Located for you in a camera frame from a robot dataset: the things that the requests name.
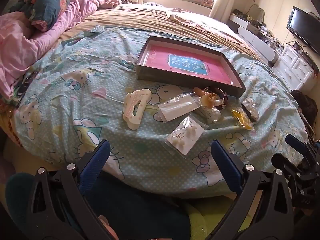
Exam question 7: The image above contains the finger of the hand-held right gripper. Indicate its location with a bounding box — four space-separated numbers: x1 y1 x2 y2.
271 152 303 180
285 134 310 155

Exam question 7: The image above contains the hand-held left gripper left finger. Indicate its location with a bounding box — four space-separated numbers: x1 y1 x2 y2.
25 139 118 240

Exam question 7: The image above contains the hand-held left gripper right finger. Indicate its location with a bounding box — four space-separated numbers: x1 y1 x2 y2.
205 140 295 240

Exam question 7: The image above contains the clear bag with yellow rings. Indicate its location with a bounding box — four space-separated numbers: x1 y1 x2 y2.
230 107 255 130

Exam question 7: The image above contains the clear bag with silver coil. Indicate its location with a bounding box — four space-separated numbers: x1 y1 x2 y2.
197 104 223 124

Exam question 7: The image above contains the clear bag with dark strip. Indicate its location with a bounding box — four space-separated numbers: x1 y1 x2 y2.
241 97 260 123

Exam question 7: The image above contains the dark red hair clip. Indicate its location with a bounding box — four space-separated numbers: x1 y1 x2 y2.
205 86 229 109

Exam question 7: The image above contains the white cloud hair claw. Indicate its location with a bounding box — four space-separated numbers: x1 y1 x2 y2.
122 89 152 130

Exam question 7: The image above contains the dark cardboard box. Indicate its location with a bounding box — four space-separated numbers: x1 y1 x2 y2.
136 35 247 98

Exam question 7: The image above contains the dark brown furry object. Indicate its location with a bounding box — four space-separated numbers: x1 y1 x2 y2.
290 90 318 140

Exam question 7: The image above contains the clear bag with bow earrings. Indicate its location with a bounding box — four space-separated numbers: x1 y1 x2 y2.
165 114 209 158

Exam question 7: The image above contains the yellow-green cushion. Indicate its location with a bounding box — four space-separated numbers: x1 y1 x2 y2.
185 197 253 240

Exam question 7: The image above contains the person's dark trouser leg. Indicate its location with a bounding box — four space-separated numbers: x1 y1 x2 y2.
5 172 190 240

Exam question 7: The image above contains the clear bag with white card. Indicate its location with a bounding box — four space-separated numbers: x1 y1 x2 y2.
158 92 200 123

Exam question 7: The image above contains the white drawer dresser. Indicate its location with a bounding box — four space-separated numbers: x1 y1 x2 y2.
271 44 319 90

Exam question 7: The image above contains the cartoon cat printed bed sheet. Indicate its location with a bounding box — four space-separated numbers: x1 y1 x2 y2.
14 25 309 198

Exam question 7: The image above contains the white low cabinet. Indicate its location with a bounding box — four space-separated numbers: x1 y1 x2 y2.
229 14 279 63

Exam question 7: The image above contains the black flat television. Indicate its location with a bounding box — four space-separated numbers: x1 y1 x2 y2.
286 6 320 54

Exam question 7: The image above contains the pink quilt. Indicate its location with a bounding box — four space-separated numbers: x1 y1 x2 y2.
0 0 100 99

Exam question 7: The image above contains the tan bed cover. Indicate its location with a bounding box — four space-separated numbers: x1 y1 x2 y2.
59 4 253 55

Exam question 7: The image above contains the cream cloth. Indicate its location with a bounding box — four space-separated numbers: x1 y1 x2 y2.
166 11 200 23

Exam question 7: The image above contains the dark floral quilt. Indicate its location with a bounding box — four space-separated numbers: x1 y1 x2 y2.
9 0 73 32

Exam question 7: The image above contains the orange spiral hair tie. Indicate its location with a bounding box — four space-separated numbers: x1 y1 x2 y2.
194 87 217 108

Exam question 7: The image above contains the clutter of cables and gadgets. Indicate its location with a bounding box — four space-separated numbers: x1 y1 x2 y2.
232 4 267 29

